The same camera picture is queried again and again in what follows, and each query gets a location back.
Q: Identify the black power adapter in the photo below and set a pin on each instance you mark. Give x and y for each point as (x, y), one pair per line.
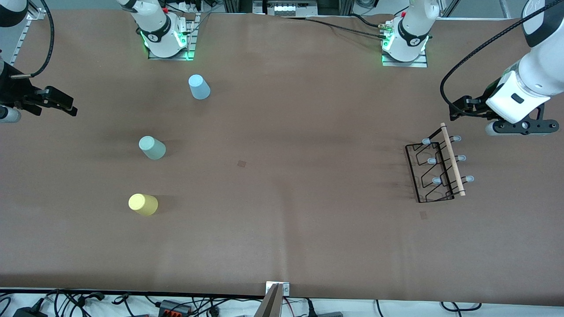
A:
(28, 312)

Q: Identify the grey flat box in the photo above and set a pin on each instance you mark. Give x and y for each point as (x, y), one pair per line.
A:
(329, 314)

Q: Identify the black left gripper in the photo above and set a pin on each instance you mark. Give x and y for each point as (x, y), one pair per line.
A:
(480, 107)

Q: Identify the pale green plastic cup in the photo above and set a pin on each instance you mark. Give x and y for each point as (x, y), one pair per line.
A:
(152, 148)

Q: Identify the black orange connector box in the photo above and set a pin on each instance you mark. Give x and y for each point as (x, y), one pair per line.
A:
(174, 307)

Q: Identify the aluminium frame post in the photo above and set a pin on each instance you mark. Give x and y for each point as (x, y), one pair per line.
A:
(506, 9)
(449, 8)

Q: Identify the light blue plastic cup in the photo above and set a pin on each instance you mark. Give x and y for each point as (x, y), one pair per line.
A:
(199, 88)

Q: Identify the small metal mount bracket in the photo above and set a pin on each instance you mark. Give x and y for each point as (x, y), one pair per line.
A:
(286, 289)

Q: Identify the white power strip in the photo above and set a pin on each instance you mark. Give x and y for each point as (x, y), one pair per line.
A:
(286, 9)

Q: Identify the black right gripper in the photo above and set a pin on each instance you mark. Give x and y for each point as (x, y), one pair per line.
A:
(13, 90)

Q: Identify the yellow plastic cup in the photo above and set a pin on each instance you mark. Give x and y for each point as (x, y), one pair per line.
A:
(143, 204)

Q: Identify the aluminium slotted rail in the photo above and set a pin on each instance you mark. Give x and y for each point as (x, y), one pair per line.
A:
(22, 42)

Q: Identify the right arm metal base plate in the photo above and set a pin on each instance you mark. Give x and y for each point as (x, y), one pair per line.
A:
(191, 44)

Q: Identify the grey camera stand pole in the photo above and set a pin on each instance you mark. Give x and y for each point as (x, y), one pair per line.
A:
(269, 306)

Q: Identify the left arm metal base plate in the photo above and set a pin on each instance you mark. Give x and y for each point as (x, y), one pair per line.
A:
(405, 64)

